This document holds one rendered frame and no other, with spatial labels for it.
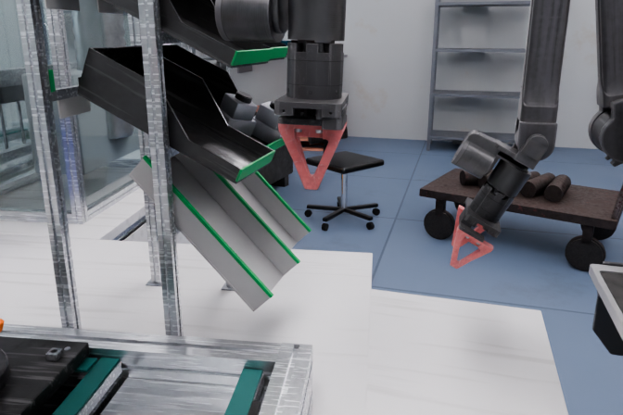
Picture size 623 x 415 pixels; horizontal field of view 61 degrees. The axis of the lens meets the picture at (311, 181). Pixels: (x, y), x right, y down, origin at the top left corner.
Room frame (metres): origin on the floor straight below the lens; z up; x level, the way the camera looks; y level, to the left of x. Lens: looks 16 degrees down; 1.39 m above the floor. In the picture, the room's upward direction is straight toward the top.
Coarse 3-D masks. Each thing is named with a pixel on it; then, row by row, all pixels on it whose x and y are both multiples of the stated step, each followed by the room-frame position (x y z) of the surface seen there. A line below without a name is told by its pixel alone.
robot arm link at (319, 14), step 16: (272, 0) 0.54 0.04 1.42; (288, 0) 0.54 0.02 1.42; (304, 0) 0.53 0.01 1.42; (320, 0) 0.52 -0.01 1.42; (336, 0) 0.53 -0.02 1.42; (272, 16) 0.54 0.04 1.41; (288, 16) 0.54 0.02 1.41; (304, 16) 0.53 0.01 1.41; (320, 16) 0.52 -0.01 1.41; (336, 16) 0.53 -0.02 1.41; (288, 32) 0.54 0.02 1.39; (304, 32) 0.52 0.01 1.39; (320, 32) 0.52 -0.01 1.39; (336, 32) 0.53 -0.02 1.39; (304, 48) 0.54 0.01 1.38; (320, 48) 0.53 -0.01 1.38
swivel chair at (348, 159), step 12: (312, 144) 3.94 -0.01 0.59; (324, 144) 4.04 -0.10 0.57; (336, 156) 3.99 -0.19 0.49; (348, 156) 3.99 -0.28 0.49; (360, 156) 3.99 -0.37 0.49; (336, 168) 3.66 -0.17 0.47; (348, 168) 3.64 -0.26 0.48; (360, 168) 3.71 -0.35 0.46; (372, 204) 3.98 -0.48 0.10; (336, 216) 3.76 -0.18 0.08; (360, 216) 3.74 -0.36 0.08; (324, 228) 3.63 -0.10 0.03; (372, 228) 3.66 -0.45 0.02
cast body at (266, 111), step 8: (264, 104) 0.96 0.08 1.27; (272, 104) 0.96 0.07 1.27; (264, 112) 0.95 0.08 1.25; (272, 112) 0.95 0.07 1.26; (256, 120) 0.95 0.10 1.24; (264, 120) 0.95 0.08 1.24; (272, 120) 0.95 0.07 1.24; (256, 128) 0.95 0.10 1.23; (264, 128) 0.95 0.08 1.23; (272, 128) 0.95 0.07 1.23; (256, 136) 0.96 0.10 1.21; (264, 136) 0.95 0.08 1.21; (272, 136) 0.95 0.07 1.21; (280, 136) 0.94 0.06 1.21
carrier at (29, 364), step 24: (0, 336) 0.68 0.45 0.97; (0, 360) 0.59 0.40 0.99; (24, 360) 0.62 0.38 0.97; (48, 360) 0.62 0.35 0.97; (72, 360) 0.62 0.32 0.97; (0, 384) 0.56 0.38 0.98; (24, 384) 0.57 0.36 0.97; (48, 384) 0.57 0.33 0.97; (0, 408) 0.53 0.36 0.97; (24, 408) 0.53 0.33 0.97
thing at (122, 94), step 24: (96, 48) 0.80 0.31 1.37; (120, 48) 0.85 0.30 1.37; (96, 72) 0.78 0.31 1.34; (120, 72) 0.77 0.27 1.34; (168, 72) 0.89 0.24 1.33; (192, 72) 0.88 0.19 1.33; (96, 96) 0.78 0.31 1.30; (120, 96) 0.77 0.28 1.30; (144, 96) 0.76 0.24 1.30; (168, 96) 0.89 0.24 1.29; (192, 96) 0.88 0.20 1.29; (144, 120) 0.76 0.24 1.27; (168, 120) 0.75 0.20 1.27; (192, 120) 0.87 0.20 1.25; (216, 120) 0.87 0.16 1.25; (192, 144) 0.74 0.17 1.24; (216, 144) 0.82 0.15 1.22; (240, 144) 0.85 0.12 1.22; (216, 168) 0.73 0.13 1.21; (240, 168) 0.72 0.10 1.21
